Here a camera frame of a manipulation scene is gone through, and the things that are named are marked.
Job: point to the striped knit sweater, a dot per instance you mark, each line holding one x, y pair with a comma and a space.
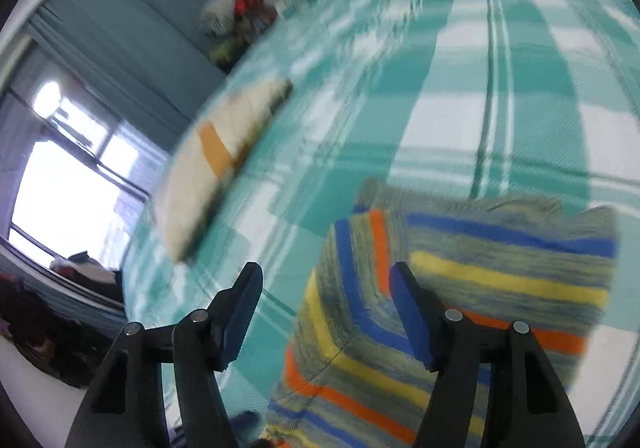
350, 378

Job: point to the blue curtain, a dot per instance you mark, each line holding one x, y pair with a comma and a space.
146, 59

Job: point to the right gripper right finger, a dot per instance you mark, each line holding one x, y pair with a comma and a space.
527, 404

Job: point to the pile of clothes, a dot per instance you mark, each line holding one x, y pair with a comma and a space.
235, 25

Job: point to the green plaid bed blanket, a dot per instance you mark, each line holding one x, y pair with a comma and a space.
462, 98

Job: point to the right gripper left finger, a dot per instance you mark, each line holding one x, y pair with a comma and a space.
124, 407

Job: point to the window with frame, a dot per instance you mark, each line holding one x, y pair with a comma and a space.
74, 176

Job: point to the patterned throw pillow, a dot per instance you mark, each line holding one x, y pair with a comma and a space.
207, 160

